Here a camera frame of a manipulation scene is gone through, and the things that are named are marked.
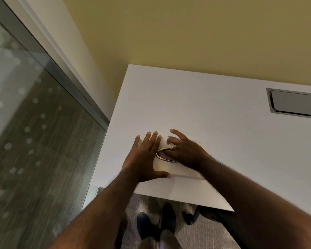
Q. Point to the person's right hand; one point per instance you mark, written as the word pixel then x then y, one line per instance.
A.
pixel 189 152

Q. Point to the person's left hand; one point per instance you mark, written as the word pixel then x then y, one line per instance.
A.
pixel 141 163

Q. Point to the person's left middle finger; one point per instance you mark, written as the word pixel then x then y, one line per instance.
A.
pixel 153 141

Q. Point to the person's right fingers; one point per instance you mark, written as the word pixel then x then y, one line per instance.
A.
pixel 177 134

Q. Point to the person's left thumb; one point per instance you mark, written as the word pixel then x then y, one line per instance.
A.
pixel 162 175

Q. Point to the person's left little finger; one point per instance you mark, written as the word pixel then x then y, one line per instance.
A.
pixel 136 145

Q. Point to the white paper sheet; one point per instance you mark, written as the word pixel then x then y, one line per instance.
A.
pixel 165 167

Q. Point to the oval metal-rimmed object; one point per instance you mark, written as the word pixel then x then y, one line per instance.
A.
pixel 160 155

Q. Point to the person's left forearm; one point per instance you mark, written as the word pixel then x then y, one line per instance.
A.
pixel 98 212

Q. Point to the person's right forearm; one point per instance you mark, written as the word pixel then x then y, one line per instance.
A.
pixel 248 204

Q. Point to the black shoe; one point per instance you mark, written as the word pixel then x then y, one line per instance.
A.
pixel 168 217

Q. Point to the black chair caster wheel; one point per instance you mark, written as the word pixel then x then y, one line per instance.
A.
pixel 189 216

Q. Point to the dark blue shoe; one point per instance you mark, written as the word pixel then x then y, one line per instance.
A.
pixel 146 226

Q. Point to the grey trousers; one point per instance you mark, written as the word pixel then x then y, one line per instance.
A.
pixel 168 241

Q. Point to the black chair base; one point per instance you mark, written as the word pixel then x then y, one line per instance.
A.
pixel 220 223

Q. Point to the frosted dotted glass partition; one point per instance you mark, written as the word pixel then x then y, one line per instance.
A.
pixel 36 152

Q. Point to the grey metal partition frame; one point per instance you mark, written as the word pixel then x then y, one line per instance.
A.
pixel 54 67

